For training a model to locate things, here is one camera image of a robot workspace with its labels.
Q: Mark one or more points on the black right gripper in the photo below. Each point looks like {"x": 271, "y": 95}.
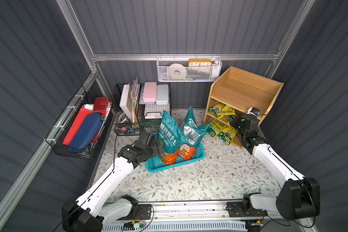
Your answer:
{"x": 240, "y": 122}

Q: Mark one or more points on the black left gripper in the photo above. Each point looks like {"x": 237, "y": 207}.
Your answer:
{"x": 154, "y": 145}

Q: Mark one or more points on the yellow green bag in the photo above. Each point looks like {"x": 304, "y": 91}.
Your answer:
{"x": 221, "y": 110}
{"x": 231, "y": 118}
{"x": 227, "y": 135}
{"x": 216, "y": 127}

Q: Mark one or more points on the teal plastic basket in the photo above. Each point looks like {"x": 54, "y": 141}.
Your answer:
{"x": 155, "y": 164}

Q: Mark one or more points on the teal fertilizer bag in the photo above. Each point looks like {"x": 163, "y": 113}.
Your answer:
{"x": 193, "y": 134}
{"x": 171, "y": 137}

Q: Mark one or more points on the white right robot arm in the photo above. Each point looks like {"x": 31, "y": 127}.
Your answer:
{"x": 299, "y": 196}

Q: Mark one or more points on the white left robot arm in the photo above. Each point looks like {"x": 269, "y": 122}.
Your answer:
{"x": 107, "y": 182}

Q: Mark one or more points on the wooden shelf unit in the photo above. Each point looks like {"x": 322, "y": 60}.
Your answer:
{"x": 242, "y": 90}

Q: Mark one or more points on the checkered cloth pouch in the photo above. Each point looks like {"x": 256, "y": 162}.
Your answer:
{"x": 154, "y": 111}

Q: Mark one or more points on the white canvas board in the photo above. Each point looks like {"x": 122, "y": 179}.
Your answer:
{"x": 126, "y": 102}

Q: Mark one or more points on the light blue pencil case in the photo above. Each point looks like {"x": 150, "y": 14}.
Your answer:
{"x": 162, "y": 94}

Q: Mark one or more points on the pink pencil case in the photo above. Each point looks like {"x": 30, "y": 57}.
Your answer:
{"x": 149, "y": 92}

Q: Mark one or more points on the blue zip pouch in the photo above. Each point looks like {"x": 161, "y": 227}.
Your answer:
{"x": 85, "y": 134}

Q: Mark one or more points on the dark red notebook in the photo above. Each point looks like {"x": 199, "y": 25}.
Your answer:
{"x": 100, "y": 104}

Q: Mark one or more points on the red folder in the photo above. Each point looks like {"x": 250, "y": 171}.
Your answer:
{"x": 81, "y": 115}

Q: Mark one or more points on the white tape roll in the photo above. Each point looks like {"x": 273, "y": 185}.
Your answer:
{"x": 177, "y": 71}

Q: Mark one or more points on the yellow digital clock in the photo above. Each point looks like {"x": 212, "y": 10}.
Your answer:
{"x": 199, "y": 62}

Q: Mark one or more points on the black wire desk organizer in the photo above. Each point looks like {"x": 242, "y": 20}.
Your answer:
{"x": 124, "y": 127}

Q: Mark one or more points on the black wire wall basket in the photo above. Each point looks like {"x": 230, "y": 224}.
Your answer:
{"x": 60, "y": 130}

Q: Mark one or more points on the white wire wall basket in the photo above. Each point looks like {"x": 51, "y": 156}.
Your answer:
{"x": 194, "y": 74}

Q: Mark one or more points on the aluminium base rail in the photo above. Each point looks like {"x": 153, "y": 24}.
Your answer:
{"x": 202, "y": 210}

